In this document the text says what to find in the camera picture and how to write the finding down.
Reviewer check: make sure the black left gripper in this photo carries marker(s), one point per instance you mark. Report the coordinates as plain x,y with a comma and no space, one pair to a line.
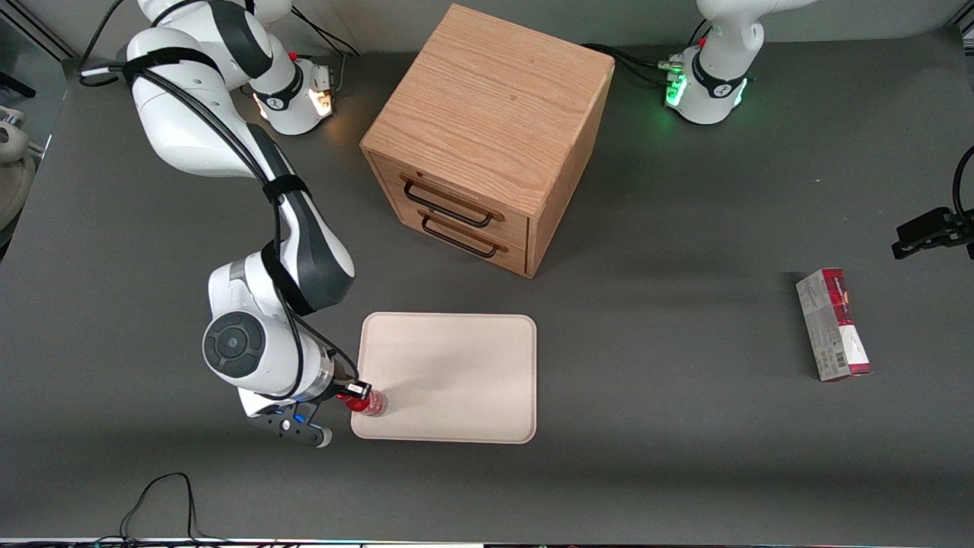
930,231

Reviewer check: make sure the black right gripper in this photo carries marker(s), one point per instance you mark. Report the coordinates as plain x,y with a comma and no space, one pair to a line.
348,388

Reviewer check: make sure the red coke bottle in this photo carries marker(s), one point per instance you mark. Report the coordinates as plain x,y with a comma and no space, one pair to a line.
374,406

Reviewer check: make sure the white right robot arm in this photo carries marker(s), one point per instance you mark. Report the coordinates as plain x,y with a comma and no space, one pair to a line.
190,129

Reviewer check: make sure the beige plastic tray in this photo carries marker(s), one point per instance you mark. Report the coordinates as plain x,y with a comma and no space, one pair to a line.
456,365

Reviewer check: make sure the red grey carton box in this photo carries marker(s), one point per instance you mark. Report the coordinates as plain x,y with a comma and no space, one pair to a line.
833,323

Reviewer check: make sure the wooden drawer cabinet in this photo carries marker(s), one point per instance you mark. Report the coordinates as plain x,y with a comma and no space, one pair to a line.
494,114

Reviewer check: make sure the beige round background object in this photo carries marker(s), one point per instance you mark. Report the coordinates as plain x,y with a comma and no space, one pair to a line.
14,167

